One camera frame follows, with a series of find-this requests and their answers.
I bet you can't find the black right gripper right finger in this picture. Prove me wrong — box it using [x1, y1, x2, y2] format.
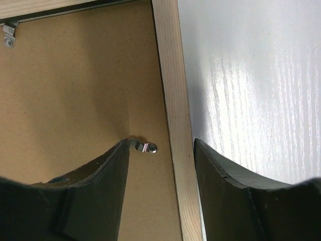
[194, 139, 320, 240]

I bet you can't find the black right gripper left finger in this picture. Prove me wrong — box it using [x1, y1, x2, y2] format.
[1, 139, 129, 240]

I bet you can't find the wooden picture frame black front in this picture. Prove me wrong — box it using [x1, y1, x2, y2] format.
[1, 1, 203, 240]

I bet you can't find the brown frame backing board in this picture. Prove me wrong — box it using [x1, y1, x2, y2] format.
[1, 1, 182, 240]

